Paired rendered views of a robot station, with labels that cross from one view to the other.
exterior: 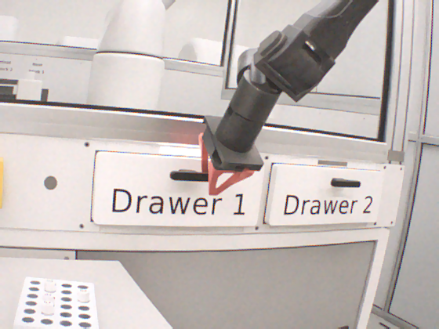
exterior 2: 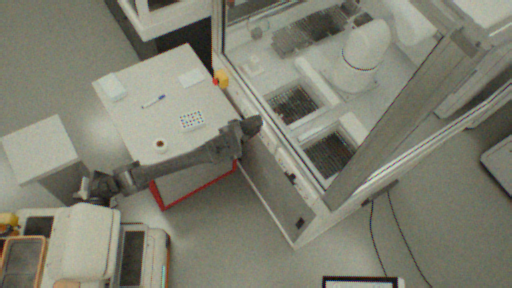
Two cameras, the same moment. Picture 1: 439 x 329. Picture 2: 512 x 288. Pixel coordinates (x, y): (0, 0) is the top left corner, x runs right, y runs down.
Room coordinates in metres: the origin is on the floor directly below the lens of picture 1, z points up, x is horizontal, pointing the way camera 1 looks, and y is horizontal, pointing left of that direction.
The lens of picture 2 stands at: (0.51, -0.84, 2.48)
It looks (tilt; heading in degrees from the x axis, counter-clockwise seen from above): 63 degrees down; 75
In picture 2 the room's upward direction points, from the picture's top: 11 degrees clockwise
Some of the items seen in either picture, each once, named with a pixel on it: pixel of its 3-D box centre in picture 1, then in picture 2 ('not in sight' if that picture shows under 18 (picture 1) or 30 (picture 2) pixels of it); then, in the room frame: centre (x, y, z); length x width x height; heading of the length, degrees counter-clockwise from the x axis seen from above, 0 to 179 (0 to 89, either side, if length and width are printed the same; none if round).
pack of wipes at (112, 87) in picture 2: not in sight; (112, 87); (0.01, 0.37, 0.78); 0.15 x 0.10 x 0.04; 123
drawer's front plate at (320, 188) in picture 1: (331, 196); (295, 177); (0.89, -0.22, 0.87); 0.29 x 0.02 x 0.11; 118
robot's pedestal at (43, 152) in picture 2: not in sight; (67, 176); (-0.32, 0.04, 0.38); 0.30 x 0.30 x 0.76; 27
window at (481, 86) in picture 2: not in sight; (485, 87); (1.42, -0.19, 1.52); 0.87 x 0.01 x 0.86; 28
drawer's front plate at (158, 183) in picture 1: (181, 191); (258, 125); (0.75, 0.05, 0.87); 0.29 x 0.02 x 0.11; 118
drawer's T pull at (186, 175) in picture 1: (190, 175); not in sight; (0.72, 0.04, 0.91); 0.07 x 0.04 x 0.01; 118
